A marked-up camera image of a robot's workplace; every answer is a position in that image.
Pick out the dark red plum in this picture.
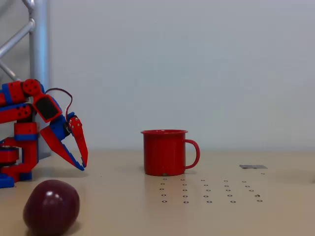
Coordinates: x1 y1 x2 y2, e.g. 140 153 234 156
23 179 81 236

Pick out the red enamel mug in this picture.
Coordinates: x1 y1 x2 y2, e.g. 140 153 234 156
140 129 201 177

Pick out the small grey tape piece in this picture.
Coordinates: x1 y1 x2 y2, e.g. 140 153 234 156
239 164 268 170

